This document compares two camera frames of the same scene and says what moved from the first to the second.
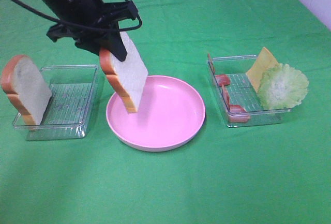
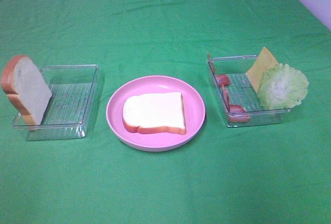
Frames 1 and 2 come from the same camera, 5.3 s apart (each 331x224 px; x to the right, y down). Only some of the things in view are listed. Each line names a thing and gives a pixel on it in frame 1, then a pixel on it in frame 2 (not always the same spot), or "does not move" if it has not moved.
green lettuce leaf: [282, 87] does not move
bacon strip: [236, 113] does not move
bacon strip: [221, 79] does not move
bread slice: [128, 76] -> [154, 113]
